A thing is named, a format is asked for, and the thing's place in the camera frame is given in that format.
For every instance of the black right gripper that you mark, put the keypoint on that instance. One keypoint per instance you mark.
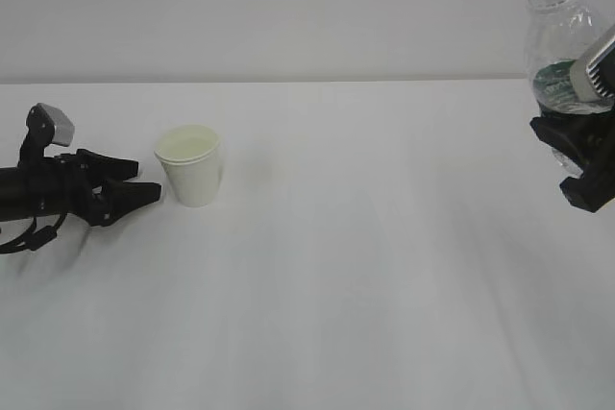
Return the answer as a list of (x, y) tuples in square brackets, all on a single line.
[(592, 151)]

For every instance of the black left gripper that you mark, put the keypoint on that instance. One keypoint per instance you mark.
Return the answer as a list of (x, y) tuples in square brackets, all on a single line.
[(75, 184)]

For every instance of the white paper cup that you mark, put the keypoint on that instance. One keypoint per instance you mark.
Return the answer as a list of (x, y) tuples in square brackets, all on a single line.
[(193, 162)]

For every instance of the clear water bottle green label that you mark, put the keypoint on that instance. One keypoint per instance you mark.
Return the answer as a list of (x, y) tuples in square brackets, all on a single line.
[(559, 32)]

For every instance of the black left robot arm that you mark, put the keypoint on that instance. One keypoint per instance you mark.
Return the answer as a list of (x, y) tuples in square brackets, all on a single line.
[(18, 192)]

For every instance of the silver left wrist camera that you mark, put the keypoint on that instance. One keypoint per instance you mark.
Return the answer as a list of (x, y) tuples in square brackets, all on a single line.
[(46, 125)]

